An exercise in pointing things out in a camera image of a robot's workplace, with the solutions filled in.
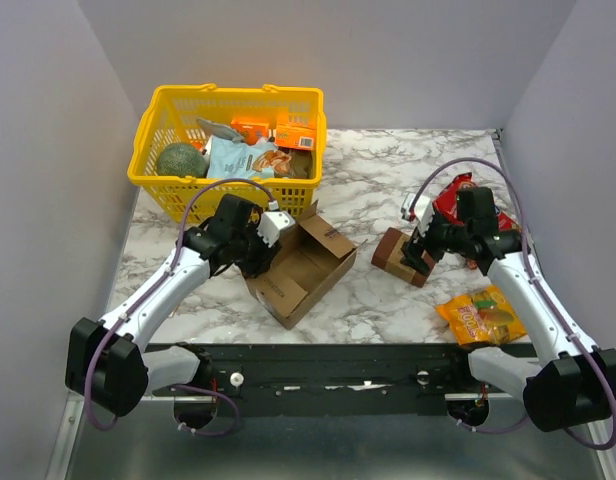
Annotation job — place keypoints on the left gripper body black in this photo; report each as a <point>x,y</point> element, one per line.
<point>252,255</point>

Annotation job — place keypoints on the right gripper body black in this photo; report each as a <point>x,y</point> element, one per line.
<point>420,245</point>

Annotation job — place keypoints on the maroon scouring pads pack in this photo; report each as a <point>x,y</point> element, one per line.
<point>389,257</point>

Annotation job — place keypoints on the brown cardboard express box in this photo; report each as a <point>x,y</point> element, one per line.
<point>314,256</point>

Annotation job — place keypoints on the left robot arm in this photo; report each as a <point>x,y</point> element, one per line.
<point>108,361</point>

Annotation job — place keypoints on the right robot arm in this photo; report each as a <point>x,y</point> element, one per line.
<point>573,381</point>

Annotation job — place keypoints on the orange box left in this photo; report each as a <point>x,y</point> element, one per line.
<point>252,130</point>

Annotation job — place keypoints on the orange box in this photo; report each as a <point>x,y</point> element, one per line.
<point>291,132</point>
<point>252,130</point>

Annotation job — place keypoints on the orange box right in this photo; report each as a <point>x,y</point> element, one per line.
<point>291,132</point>

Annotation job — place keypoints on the red candy bag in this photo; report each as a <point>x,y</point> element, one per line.
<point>468,222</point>

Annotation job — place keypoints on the light blue chips bag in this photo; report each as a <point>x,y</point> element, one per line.
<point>240,160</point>

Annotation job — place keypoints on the yellow orange snack bag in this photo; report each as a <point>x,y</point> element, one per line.
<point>482,316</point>

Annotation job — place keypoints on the green melon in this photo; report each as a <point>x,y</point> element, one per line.
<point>181,160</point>

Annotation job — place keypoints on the yellow plastic shopping basket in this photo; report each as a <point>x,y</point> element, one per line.
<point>196,143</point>

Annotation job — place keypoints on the grey foil packet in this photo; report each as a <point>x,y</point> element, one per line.
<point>217,130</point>

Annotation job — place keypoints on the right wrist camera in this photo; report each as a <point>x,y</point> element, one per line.
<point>418,212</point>

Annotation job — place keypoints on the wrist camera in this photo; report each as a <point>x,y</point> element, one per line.
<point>271,226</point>
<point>418,212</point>

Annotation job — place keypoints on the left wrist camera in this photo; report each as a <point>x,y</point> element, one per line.
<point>271,226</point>

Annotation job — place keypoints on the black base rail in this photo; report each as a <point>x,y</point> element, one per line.
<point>295,380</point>

